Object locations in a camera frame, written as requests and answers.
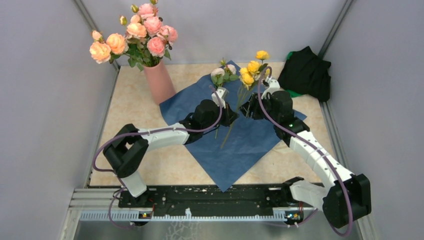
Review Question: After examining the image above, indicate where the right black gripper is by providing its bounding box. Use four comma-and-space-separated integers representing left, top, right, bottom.
238, 92, 279, 125

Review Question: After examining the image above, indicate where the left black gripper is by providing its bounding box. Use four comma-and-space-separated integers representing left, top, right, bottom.
202, 99, 240, 131

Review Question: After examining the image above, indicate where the white rose stem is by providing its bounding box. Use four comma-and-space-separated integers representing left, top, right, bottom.
210, 58, 239, 147

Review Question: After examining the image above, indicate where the small yellow pink flower bouquet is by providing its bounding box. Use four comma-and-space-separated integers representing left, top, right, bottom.
219, 50, 271, 150

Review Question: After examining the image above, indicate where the blue wrapping paper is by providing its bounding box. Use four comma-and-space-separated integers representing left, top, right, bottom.
159, 60, 308, 192

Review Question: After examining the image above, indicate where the pale pink rose stem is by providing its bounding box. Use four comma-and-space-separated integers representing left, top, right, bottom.
119, 15, 147, 70

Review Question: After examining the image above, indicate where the peach rose stem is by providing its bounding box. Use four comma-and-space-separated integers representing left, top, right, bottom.
89, 30, 126, 64

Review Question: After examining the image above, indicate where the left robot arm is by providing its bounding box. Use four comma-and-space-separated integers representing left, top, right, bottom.
102, 99, 239, 207

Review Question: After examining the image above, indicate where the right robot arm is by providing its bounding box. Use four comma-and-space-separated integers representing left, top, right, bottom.
239, 90, 372, 229

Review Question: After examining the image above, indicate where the pink ceramic vase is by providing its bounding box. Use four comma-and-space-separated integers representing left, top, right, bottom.
143, 60, 177, 105

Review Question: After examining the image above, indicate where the pink rose bunch in vase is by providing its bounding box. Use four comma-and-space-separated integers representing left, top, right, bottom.
130, 0, 178, 69

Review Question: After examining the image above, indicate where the green cloth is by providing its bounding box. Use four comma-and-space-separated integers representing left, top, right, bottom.
286, 51, 303, 98

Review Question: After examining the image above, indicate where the black cloth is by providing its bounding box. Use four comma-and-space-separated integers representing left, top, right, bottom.
277, 46, 332, 102

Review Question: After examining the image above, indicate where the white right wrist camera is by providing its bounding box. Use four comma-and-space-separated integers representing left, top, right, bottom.
261, 76, 282, 99

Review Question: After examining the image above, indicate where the right aluminium frame post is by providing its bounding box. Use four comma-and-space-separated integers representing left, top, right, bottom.
318, 0, 355, 59

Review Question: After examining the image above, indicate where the aluminium frame post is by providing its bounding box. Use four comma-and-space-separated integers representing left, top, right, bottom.
73, 0, 120, 71
318, 0, 355, 59

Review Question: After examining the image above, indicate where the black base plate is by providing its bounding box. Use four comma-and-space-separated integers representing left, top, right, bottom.
118, 183, 305, 217

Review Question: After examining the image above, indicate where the aluminium front rail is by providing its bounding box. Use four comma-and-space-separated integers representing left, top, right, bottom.
67, 188, 369, 222

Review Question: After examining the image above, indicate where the left aluminium frame post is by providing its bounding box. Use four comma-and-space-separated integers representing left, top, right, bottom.
73, 0, 120, 71

